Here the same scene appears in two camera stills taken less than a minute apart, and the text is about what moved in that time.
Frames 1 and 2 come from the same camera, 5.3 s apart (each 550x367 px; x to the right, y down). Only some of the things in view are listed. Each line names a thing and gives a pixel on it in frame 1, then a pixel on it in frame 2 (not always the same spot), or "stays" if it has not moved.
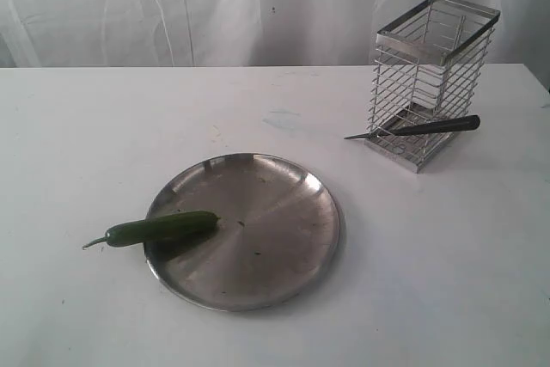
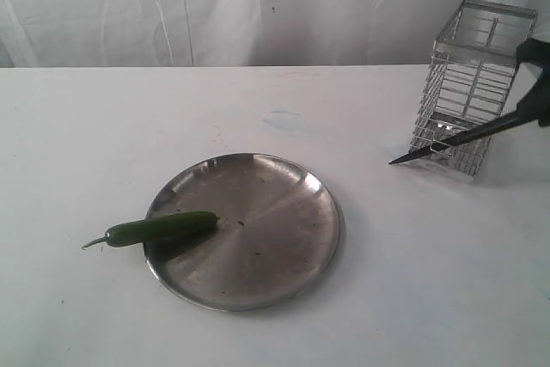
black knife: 424,126 to 515,119
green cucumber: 159,228 stays
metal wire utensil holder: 427,63 to 472,70
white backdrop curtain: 254,10 stays
